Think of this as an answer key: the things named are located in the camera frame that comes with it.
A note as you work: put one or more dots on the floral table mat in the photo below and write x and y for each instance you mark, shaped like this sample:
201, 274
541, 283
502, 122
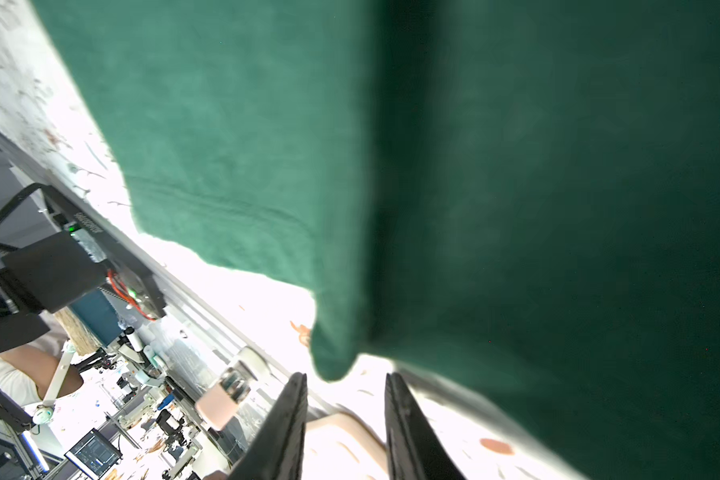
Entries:
51, 138

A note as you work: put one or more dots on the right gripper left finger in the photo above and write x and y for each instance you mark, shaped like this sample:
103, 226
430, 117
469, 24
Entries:
278, 449

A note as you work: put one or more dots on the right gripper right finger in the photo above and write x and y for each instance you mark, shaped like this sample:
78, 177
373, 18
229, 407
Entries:
413, 449

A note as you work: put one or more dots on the dark green t shirt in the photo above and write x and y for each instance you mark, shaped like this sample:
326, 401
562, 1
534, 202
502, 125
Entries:
520, 196

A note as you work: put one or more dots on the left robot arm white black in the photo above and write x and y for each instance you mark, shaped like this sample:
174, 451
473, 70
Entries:
45, 276

